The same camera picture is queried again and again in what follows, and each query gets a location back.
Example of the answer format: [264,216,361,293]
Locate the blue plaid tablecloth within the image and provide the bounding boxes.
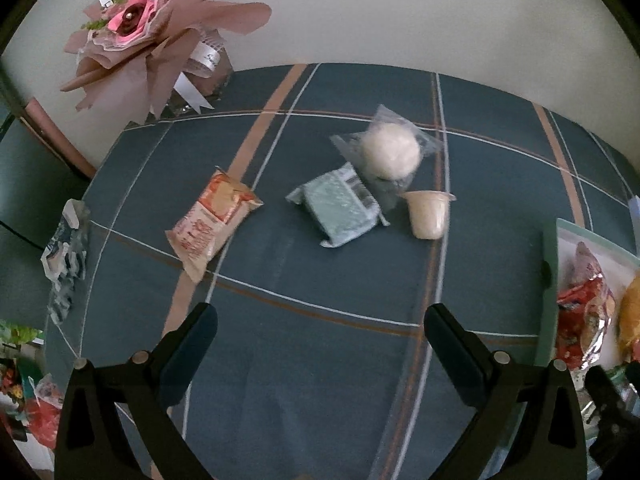
[46,64,639,479]

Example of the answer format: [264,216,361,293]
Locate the white power strip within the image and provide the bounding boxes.
[628,195,640,237]

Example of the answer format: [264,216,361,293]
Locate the wrapped yellow croissant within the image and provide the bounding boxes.
[617,274,640,362]

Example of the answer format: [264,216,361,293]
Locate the mint green snack packet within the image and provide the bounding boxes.
[285,162,390,248]

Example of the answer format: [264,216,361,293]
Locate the beige orange oat snack packet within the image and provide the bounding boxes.
[165,168,264,284]

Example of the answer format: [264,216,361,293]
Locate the white jelly cup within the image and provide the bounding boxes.
[401,191,457,240]

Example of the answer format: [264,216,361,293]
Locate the pale green white tray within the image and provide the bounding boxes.
[534,218,640,480]

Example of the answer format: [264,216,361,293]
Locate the pink oat snack packet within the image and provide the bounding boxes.
[570,242,606,288]

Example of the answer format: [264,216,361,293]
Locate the blue white crumpled wrapper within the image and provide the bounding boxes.
[40,198,90,325]

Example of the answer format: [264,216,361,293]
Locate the pink paper flower bouquet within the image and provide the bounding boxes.
[61,0,271,124]

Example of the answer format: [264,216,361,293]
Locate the clear bag white bun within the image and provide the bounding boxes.
[330,104,442,212]

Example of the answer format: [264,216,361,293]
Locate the red biscuit snack packet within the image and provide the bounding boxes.
[555,284,616,370]

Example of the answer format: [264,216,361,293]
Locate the glass vase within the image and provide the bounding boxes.
[167,28,233,116]

